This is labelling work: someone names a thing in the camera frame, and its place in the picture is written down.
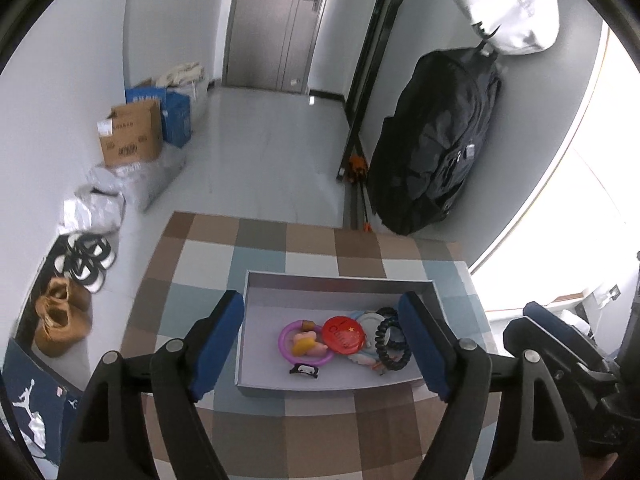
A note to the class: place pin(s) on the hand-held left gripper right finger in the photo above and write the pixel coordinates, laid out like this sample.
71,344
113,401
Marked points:
422,345

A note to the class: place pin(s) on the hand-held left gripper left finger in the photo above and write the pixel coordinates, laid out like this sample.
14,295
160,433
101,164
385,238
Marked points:
220,345

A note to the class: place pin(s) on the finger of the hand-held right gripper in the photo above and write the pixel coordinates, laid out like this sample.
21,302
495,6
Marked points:
542,315

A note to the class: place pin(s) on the grey storage box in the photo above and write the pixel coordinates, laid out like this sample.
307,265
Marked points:
270,360

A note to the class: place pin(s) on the red and white charm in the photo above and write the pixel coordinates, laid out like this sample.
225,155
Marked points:
367,321

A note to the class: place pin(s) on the red round badge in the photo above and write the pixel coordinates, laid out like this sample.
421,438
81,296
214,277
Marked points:
345,335

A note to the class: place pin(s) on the pink pig toy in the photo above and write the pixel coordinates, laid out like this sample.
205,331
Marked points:
306,344

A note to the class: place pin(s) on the black and white penguin charm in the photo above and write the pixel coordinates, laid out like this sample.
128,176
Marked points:
302,371

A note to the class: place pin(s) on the checkered tablecloth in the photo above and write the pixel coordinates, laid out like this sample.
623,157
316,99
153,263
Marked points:
200,260

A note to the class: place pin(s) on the brown shoe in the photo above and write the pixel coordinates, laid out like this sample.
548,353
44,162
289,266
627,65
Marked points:
57,332
72,300

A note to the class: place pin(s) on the black and white sandal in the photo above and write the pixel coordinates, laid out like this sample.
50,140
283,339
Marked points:
92,252
80,272

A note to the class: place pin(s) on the clear plastic bag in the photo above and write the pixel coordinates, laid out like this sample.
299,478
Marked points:
145,180

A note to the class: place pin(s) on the small orange object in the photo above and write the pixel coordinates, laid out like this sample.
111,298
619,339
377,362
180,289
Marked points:
357,166

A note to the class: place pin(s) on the dark blue shoe box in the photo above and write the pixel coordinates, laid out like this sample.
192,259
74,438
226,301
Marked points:
30,390

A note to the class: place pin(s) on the black backpack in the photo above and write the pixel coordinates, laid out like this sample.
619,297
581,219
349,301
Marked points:
435,150

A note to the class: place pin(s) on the brown cardboard box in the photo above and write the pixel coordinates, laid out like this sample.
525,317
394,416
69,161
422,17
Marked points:
130,135

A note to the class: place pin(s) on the blue cardboard box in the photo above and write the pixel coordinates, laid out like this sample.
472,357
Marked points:
177,120
142,95

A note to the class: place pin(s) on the white fabric bag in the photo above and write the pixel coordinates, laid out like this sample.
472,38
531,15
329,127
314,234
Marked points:
510,5

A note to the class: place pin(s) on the grey door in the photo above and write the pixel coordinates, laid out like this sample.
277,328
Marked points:
270,25

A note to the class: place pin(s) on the black sliding door frame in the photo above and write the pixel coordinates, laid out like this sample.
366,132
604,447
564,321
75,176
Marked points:
375,60

